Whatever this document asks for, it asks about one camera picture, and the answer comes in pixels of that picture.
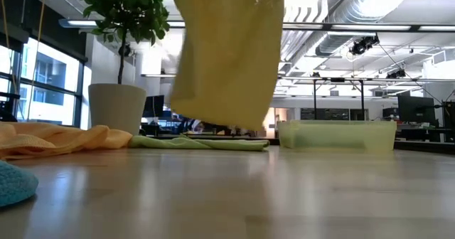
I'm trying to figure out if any white plant pot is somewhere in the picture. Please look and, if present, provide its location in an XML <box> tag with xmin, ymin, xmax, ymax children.
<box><xmin>87</xmin><ymin>83</ymin><xmax>147</xmax><ymax>137</ymax></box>

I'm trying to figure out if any black metal gantry frame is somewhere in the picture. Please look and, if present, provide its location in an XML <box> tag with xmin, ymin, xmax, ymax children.
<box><xmin>311</xmin><ymin>77</ymin><xmax>366</xmax><ymax>122</ymax></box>

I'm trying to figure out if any yellow microfiber towel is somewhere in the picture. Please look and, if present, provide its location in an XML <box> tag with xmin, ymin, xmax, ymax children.
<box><xmin>169</xmin><ymin>0</ymin><xmax>288</xmax><ymax>132</ymax></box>

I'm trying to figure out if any large window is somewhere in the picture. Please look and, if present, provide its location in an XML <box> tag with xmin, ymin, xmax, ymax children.
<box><xmin>0</xmin><ymin>36</ymin><xmax>88</xmax><ymax>130</ymax></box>

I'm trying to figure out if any blue microfiber towel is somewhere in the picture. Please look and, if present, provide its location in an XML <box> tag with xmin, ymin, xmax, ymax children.
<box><xmin>0</xmin><ymin>159</ymin><xmax>39</xmax><ymax>208</ymax></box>

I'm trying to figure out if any green leafy plant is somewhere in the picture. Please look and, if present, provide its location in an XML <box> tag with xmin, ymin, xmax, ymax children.
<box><xmin>80</xmin><ymin>0</ymin><xmax>172</xmax><ymax>85</ymax></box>

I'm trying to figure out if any silver ventilation duct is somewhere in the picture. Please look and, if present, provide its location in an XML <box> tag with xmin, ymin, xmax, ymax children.
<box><xmin>314</xmin><ymin>0</ymin><xmax>415</xmax><ymax>58</ymax></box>

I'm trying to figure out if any dark office desk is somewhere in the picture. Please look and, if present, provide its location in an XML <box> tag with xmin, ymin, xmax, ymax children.
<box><xmin>394</xmin><ymin>123</ymin><xmax>455</xmax><ymax>144</ymax></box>

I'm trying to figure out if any small black computer monitor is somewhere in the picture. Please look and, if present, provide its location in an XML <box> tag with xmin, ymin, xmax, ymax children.
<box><xmin>142</xmin><ymin>95</ymin><xmax>165</xmax><ymax>118</ymax></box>

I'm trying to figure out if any yellow translucent plastic bin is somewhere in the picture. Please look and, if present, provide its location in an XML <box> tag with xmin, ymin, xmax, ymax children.
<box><xmin>277</xmin><ymin>119</ymin><xmax>397</xmax><ymax>152</ymax></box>

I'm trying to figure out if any black aluminium table frame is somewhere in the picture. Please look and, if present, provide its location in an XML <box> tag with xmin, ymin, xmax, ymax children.
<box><xmin>140</xmin><ymin>134</ymin><xmax>455</xmax><ymax>155</ymax></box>

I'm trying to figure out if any yellow hanging cable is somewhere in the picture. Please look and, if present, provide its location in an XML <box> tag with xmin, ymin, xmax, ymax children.
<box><xmin>0</xmin><ymin>0</ymin><xmax>18</xmax><ymax>94</ymax></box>

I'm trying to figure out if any large black computer monitor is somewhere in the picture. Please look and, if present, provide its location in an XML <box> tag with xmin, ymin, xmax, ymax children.
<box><xmin>397</xmin><ymin>95</ymin><xmax>437</xmax><ymax>127</ymax></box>

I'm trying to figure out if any black ceiling camera cluster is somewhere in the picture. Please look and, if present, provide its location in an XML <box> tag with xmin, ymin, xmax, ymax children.
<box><xmin>349</xmin><ymin>34</ymin><xmax>380</xmax><ymax>56</ymax></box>

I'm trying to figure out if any orange microfiber towel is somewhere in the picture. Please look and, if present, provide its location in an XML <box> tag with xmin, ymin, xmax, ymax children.
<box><xmin>0</xmin><ymin>121</ymin><xmax>134</xmax><ymax>161</ymax></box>

